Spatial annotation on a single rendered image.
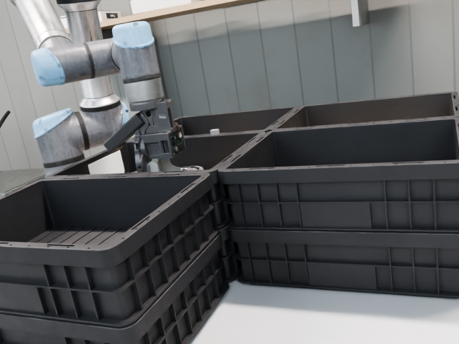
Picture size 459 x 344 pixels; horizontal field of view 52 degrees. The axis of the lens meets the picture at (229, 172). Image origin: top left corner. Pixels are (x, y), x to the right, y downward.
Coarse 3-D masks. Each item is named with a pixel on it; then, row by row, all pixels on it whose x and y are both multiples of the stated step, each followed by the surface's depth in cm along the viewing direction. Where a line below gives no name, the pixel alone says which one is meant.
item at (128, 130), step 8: (128, 120) 96; (136, 120) 96; (120, 128) 98; (128, 128) 97; (136, 128) 96; (112, 136) 99; (120, 136) 98; (128, 136) 98; (104, 144) 100; (112, 144) 100; (120, 144) 100
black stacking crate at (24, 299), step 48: (48, 192) 97; (96, 192) 92; (144, 192) 88; (0, 240) 87; (48, 240) 92; (96, 240) 88; (192, 240) 77; (0, 288) 67; (48, 288) 63; (96, 288) 61; (144, 288) 64
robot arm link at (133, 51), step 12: (132, 24) 89; (144, 24) 91; (120, 36) 90; (132, 36) 89; (144, 36) 91; (120, 48) 91; (132, 48) 90; (144, 48) 91; (120, 60) 92; (132, 60) 91; (144, 60) 91; (156, 60) 94; (132, 72) 91; (144, 72) 92; (156, 72) 94
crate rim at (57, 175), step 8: (200, 136) 115; (208, 136) 113; (216, 136) 112; (224, 136) 111; (232, 136) 111; (240, 136) 110; (256, 136) 105; (128, 144) 123; (248, 144) 98; (104, 152) 115; (88, 160) 110; (224, 160) 89; (64, 168) 105; (72, 168) 105; (216, 168) 84; (48, 176) 99; (56, 176) 98; (64, 176) 97; (72, 176) 96; (80, 176) 95; (88, 176) 94; (216, 176) 84
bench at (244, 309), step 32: (256, 288) 87; (288, 288) 86; (224, 320) 79; (256, 320) 78; (288, 320) 76; (320, 320) 75; (352, 320) 74; (384, 320) 72; (416, 320) 71; (448, 320) 70
